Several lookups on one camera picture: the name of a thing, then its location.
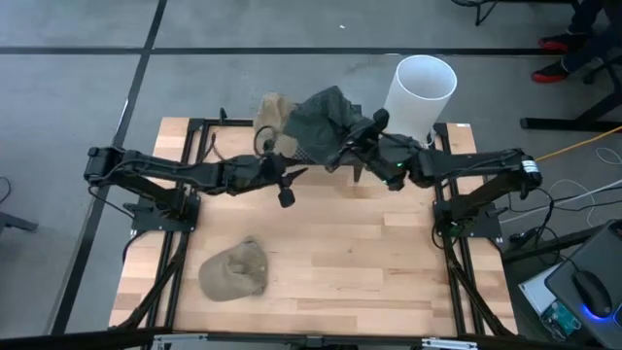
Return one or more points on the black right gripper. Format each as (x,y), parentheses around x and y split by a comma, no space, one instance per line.
(396,160)

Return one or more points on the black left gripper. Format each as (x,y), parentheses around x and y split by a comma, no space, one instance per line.
(274,172)

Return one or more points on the tan baseball cap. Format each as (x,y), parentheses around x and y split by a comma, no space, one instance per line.
(233,274)
(272,114)

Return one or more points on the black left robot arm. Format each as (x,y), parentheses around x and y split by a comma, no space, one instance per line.
(170,170)

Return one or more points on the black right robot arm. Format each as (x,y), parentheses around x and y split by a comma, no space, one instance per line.
(476,163)

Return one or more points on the white cylindrical lamp shade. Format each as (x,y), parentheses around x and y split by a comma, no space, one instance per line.
(423,97)

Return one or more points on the black power adapter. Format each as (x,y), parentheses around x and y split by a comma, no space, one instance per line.
(519,236)

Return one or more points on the person's foot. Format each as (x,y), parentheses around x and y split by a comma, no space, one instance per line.
(554,46)
(546,76)

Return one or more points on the black floor beam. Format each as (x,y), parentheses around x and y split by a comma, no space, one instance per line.
(534,253)

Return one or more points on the white paper box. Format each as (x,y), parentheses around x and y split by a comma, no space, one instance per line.
(532,294)

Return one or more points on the black mouse pad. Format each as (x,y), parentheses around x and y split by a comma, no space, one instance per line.
(593,253)

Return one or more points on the person's leg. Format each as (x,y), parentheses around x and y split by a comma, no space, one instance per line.
(583,17)
(595,48)

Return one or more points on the green circuit board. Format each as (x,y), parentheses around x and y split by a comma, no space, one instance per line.
(559,318)

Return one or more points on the black front crossbeam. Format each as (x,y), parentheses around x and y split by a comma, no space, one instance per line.
(73,341)

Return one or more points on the black computer mouse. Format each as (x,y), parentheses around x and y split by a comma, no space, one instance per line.
(593,291)

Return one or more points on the grey chair leg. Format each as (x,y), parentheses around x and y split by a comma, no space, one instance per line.
(14,222)

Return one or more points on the black aluminium table frame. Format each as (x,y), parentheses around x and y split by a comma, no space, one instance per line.
(233,121)

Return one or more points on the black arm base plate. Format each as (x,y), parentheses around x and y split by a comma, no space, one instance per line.
(146,222)
(488,229)

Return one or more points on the silver metal bracket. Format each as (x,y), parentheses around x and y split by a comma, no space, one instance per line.
(184,338)
(447,344)

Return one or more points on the black desk leg frame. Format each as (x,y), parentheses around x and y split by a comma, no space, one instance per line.
(559,124)

